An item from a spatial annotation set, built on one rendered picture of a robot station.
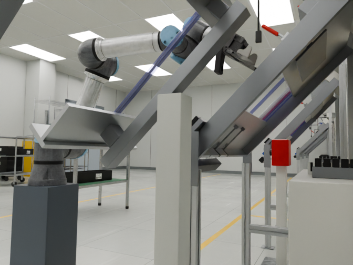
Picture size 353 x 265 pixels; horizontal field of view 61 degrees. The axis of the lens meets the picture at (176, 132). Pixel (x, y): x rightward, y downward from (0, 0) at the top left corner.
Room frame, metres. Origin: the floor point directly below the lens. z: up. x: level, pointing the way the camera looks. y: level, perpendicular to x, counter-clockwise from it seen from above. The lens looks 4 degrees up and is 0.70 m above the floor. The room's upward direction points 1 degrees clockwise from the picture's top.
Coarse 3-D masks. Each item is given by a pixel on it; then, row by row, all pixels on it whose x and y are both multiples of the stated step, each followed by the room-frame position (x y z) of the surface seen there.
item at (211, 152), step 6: (210, 150) 1.11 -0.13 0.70; (216, 150) 1.18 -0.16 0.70; (222, 150) 1.25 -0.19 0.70; (228, 150) 1.33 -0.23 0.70; (234, 150) 1.43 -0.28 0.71; (240, 150) 1.54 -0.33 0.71; (204, 156) 1.02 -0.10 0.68; (210, 156) 1.07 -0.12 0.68; (216, 156) 1.14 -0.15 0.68; (222, 156) 1.21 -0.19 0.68; (228, 156) 1.28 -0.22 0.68; (234, 156) 1.38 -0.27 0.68; (240, 156) 1.48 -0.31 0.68
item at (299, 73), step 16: (352, 0) 0.94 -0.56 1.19; (336, 16) 0.96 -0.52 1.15; (352, 16) 1.09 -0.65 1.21; (336, 32) 1.10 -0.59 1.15; (320, 48) 0.98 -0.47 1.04; (336, 48) 1.30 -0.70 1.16; (304, 64) 0.99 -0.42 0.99; (320, 64) 1.33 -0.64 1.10; (288, 80) 1.17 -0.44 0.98; (304, 80) 1.35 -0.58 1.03
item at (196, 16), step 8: (192, 16) 0.65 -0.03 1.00; (200, 16) 0.66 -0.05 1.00; (192, 24) 0.66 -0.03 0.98; (184, 32) 0.66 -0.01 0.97; (176, 40) 0.67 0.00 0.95; (168, 48) 0.68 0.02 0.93; (160, 56) 0.69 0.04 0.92; (152, 64) 0.70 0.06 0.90; (160, 64) 0.70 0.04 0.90; (152, 72) 0.70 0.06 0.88; (144, 80) 0.71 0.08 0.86; (136, 88) 0.72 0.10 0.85; (128, 96) 0.73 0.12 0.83; (120, 104) 0.74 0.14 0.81; (120, 112) 0.75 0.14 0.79
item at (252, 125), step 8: (248, 112) 1.15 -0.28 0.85; (240, 120) 1.14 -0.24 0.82; (248, 120) 1.22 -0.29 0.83; (256, 120) 1.32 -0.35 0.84; (232, 128) 1.15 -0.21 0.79; (240, 128) 1.23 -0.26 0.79; (248, 128) 1.33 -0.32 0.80; (256, 128) 1.44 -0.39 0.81; (224, 136) 1.16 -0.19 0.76; (232, 136) 1.24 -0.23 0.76; (240, 136) 1.34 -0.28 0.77; (248, 136) 1.46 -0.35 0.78; (224, 144) 1.25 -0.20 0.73; (232, 144) 1.35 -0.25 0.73; (240, 144) 1.47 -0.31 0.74
